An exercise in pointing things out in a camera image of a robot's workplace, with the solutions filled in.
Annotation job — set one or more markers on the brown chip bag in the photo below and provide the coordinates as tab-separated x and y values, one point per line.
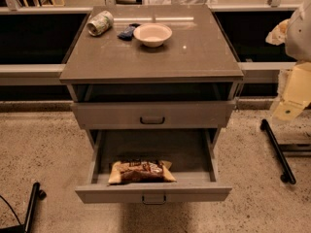
141	171

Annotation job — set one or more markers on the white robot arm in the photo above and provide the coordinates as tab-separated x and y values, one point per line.
294	87

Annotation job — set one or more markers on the grey drawer cabinet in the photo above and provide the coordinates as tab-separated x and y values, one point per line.
194	64

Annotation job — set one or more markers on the closed grey top drawer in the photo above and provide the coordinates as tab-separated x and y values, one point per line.
153	115

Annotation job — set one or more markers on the open grey middle drawer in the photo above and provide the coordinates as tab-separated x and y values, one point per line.
191	152

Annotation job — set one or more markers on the white paper bowl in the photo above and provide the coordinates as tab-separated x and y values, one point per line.
152	35

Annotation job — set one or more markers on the dark blue snack packet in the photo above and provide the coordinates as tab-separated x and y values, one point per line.
127	33

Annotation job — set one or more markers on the green soda can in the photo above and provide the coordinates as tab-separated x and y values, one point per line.
99	24

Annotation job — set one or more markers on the grey metal railing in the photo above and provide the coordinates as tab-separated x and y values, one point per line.
29	73

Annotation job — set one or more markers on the black left base leg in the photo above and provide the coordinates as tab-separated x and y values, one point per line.
36	194

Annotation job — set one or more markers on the black base leg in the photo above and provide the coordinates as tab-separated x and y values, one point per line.
284	150
36	194

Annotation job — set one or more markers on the black right base leg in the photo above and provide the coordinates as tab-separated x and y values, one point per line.
284	150

